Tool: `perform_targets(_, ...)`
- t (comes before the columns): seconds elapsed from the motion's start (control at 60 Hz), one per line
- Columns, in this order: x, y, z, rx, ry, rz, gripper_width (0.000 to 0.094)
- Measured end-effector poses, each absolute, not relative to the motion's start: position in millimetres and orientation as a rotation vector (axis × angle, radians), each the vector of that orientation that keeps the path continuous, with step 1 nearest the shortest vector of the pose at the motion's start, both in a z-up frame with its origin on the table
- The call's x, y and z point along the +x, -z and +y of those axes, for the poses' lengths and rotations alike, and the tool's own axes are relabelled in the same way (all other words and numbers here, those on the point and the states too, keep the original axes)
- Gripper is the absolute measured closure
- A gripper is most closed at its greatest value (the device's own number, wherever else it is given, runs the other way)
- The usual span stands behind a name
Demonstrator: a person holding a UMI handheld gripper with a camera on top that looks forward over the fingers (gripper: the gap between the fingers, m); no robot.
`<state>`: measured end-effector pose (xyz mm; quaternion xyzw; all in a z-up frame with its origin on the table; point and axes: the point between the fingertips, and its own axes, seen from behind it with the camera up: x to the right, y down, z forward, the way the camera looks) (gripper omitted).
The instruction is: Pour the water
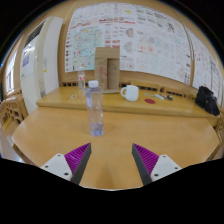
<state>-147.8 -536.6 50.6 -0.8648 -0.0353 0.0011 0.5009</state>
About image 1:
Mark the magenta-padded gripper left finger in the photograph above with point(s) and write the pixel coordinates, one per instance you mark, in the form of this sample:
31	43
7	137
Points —
77	158

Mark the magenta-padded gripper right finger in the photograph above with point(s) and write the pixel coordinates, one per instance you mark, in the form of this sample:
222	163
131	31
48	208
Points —
146	159

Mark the clear water bottle white cap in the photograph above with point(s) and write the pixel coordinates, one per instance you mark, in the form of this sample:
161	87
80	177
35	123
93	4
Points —
95	110

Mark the flat round red coaster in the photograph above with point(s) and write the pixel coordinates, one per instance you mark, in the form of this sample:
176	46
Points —
150	101

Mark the small printed card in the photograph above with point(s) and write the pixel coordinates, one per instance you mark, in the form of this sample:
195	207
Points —
73	96

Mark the small white object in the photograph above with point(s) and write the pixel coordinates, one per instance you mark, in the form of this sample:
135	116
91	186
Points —
159	96

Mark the small black object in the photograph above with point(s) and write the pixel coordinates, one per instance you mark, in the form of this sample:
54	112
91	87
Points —
170	98

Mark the white mug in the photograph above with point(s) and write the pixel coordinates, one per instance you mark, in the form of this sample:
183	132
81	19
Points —
131	93

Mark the small clear bottle red label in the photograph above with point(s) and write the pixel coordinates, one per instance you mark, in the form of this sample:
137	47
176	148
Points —
81	80

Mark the black bag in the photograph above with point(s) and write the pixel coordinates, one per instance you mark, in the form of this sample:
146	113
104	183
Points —
206	100

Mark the brown cardboard box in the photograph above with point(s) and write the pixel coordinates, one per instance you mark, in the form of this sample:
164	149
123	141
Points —
106	66

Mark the narrow printed wall poster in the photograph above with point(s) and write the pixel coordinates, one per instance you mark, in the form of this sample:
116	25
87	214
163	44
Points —
205	63

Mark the large printed wall poster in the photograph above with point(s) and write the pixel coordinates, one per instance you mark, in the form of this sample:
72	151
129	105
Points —
140	36

